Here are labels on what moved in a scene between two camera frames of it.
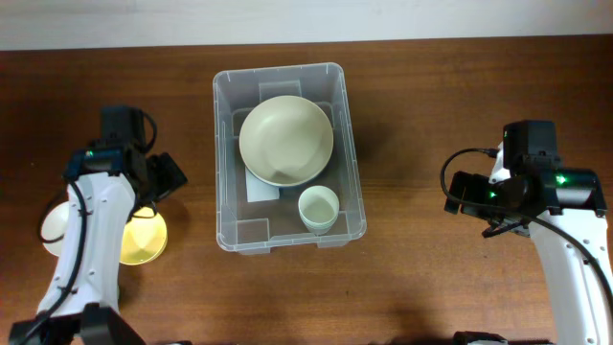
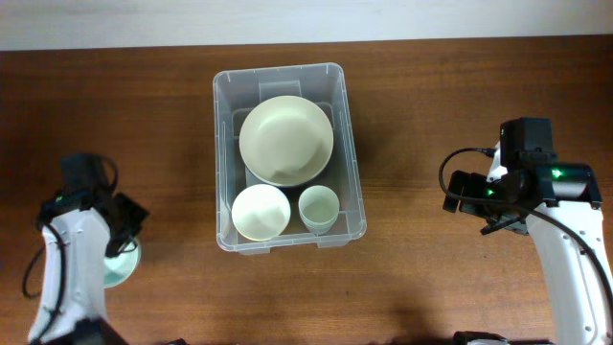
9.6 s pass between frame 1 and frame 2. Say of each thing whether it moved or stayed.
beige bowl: stayed
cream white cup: moved
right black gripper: stayed
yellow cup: moved
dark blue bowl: moved
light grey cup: stayed
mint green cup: stayed
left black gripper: moved
